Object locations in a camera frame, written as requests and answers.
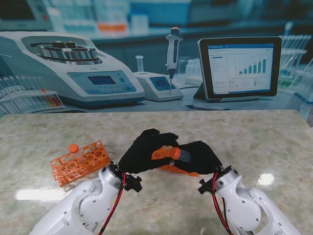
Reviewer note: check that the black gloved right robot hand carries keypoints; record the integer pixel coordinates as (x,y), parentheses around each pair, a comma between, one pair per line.
(203,159)

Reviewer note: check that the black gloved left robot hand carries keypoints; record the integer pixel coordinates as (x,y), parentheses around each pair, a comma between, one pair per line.
(137,156)

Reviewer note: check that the clear plastic test tube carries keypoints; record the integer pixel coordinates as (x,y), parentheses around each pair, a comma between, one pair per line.
(185,155)
(78,157)

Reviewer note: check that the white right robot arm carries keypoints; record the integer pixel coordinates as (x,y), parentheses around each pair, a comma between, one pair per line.
(252,208)

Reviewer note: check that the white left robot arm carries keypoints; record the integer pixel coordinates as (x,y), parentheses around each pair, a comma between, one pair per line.
(80,208)

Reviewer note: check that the orange test tube rack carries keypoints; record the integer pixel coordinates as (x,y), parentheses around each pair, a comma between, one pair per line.
(161,153)
(80,164)

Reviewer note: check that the printed laboratory backdrop poster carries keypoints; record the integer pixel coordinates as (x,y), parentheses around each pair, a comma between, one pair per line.
(156,61)

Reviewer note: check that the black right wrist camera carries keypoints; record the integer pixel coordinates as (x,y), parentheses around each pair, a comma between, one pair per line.
(206,186)

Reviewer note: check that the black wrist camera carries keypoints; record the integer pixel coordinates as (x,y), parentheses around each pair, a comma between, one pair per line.
(133,184)
(206,186)

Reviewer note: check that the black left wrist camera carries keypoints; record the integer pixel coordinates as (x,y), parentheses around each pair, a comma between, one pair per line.
(133,184)

